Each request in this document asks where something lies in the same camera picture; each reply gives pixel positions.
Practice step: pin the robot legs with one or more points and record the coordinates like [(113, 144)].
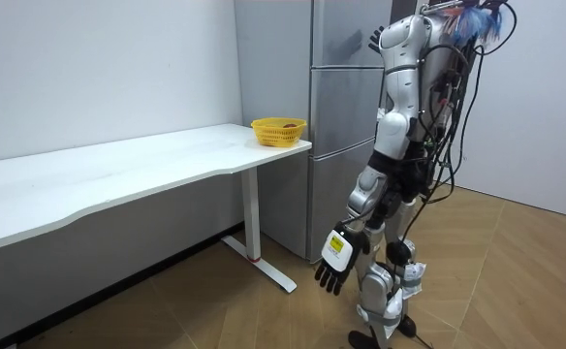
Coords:
[(380, 291)]

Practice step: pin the white desk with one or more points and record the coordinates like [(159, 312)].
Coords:
[(118, 165)]

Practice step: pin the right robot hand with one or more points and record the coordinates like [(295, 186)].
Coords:
[(376, 39)]

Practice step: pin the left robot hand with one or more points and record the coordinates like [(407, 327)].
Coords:
[(338, 252)]

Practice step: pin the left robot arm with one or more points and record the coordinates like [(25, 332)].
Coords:
[(399, 87)]

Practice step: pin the robot body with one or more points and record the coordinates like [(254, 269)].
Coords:
[(445, 97)]

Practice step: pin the yellow plastic mesh basket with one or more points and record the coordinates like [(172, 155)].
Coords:
[(278, 136)]

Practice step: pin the red yellow apple soft toy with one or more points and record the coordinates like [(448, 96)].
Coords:
[(290, 125)]

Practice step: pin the grey fridge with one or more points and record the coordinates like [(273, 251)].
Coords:
[(341, 106)]

